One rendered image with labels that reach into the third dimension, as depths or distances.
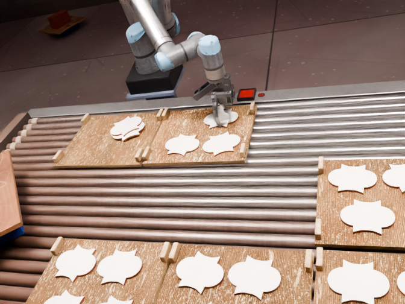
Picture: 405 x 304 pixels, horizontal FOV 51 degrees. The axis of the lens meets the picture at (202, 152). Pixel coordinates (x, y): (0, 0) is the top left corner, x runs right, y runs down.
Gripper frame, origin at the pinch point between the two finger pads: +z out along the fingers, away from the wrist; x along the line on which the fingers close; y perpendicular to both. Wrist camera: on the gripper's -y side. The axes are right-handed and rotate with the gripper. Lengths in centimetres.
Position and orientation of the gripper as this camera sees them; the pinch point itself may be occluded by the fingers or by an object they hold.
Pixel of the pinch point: (220, 118)
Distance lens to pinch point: 175.6
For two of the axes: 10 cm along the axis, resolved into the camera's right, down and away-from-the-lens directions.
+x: 2.2, -6.5, 7.2
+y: 9.5, -0.2, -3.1
